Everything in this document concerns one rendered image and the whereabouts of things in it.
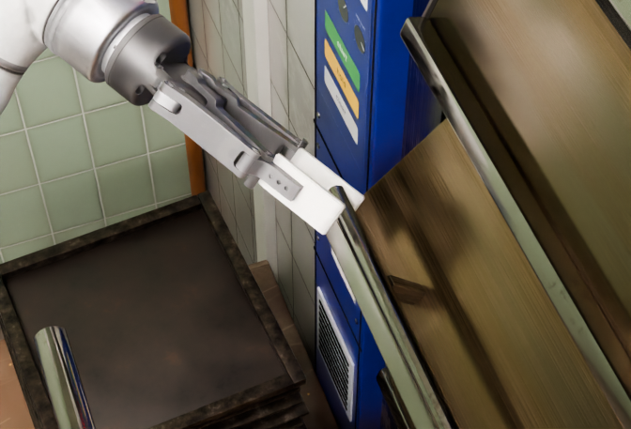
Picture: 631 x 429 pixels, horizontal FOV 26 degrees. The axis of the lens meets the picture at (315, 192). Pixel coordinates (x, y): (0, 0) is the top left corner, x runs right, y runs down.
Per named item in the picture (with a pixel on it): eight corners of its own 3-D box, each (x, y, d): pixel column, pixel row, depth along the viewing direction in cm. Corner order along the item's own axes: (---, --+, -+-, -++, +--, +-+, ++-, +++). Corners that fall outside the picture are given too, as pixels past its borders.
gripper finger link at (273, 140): (173, 107, 116) (176, 103, 117) (282, 180, 117) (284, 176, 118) (198, 69, 115) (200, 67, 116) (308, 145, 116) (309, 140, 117)
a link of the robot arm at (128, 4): (130, -35, 120) (181, 5, 119) (77, 49, 122) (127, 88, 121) (84, -40, 111) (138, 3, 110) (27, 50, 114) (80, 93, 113)
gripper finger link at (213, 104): (195, 69, 114) (185, 68, 113) (283, 151, 109) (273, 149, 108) (170, 107, 115) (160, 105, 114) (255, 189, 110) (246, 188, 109)
